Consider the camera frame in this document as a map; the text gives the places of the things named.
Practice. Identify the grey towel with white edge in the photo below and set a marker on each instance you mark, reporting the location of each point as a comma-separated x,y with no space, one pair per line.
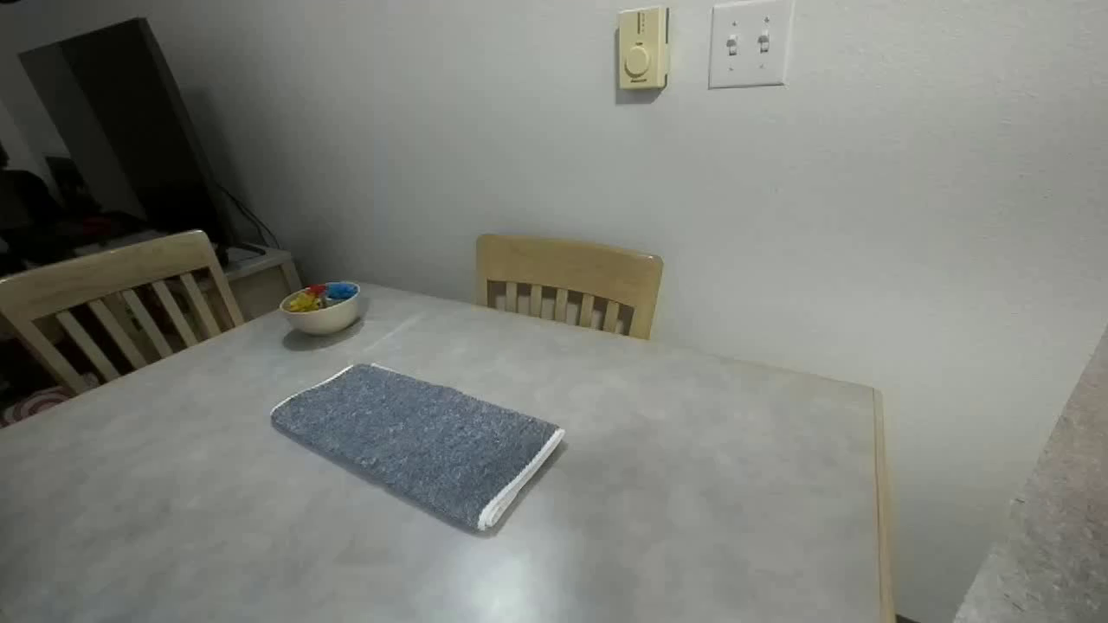
415,443

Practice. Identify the speckled stone countertop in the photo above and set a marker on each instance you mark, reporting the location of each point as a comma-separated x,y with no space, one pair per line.
1050,519

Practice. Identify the yellow decorative flower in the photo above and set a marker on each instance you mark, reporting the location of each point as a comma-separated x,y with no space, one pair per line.
301,306

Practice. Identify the low beige cabinet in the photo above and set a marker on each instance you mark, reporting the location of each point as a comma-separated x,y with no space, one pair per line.
263,286

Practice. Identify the white double switch plate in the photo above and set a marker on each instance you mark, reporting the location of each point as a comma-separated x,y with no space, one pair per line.
750,44

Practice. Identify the pink white floor mat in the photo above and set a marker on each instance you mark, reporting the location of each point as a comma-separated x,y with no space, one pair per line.
31,404

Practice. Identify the blue decorative flower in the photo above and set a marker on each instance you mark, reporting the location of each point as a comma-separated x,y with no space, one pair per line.
339,293

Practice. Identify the light wooden slat-back chair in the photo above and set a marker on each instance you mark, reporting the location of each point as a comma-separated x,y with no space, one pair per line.
572,276
106,276

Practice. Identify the beige ceramic bowl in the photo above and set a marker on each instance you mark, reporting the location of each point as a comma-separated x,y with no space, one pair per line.
330,318

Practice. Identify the red decorative flower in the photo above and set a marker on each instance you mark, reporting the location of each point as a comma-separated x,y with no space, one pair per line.
311,293

